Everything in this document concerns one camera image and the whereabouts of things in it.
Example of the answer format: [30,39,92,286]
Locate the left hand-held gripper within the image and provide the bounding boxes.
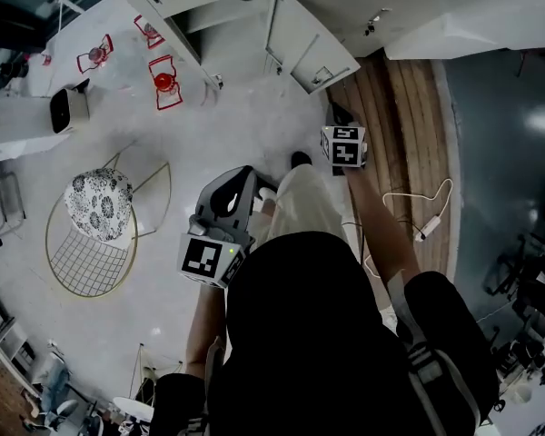
[176,164,279,290]

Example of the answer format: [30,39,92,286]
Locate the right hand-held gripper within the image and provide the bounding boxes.
[320,102,369,179]

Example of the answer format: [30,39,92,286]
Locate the white locker door with latch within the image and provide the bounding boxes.
[263,0,362,95]

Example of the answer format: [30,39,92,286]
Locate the narrow white locker door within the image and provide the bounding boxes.
[163,15,224,91]

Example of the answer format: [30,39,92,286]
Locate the large white locker door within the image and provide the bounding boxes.
[384,0,545,62]

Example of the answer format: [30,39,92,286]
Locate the person's left forearm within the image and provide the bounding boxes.
[184,282,232,377]

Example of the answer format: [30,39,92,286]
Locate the person's right forearm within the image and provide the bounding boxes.
[343,165,422,286]

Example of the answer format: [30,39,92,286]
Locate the person's beige trouser leg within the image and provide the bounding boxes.
[253,163,352,256]

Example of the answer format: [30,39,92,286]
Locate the white power strip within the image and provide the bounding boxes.
[414,214,442,243]

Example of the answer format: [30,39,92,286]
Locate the person's black shirt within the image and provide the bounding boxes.
[149,232,500,436]

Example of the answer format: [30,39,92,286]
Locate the floral black white cushion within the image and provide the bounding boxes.
[63,167,134,243]

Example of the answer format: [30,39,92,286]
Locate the red lantern with clear globe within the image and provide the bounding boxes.
[133,14,166,50]
[75,34,114,74]

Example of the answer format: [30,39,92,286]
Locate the black office chair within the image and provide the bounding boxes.
[481,191,545,317]

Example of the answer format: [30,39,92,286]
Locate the white round table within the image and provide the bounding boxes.
[112,396,156,426]

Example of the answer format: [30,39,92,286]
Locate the white side table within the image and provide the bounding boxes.
[0,95,70,165]

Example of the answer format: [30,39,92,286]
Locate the grey folding chair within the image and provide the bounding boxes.
[0,170,27,250]

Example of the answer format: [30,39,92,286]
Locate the white power cable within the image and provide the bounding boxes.
[362,177,455,282]

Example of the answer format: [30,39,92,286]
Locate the gold wire chair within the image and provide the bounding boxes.
[44,151,173,299]

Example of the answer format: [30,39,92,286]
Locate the grey backpack strap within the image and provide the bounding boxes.
[385,270,479,436]
[188,336,227,436]

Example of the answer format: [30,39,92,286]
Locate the gold wire stand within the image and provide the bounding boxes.
[130,342,183,406]

